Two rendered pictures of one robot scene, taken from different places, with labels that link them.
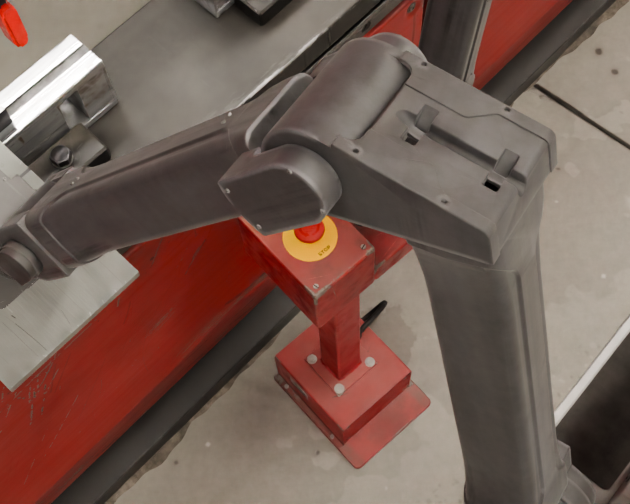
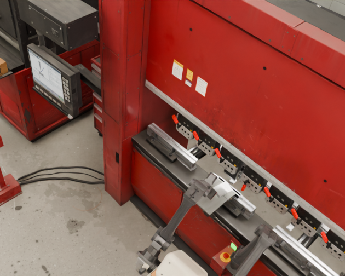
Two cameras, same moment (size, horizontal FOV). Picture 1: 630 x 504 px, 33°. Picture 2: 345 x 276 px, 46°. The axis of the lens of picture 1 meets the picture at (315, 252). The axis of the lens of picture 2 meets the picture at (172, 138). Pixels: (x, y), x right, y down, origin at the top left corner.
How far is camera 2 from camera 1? 1.69 m
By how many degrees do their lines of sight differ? 46
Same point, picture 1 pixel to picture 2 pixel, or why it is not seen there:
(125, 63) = (256, 221)
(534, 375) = (176, 217)
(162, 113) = (246, 226)
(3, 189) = (210, 180)
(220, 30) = not seen: hidden behind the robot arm
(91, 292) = (206, 207)
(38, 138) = (236, 204)
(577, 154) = not seen: outside the picture
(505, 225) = (186, 196)
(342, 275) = (217, 263)
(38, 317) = (201, 200)
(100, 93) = (247, 214)
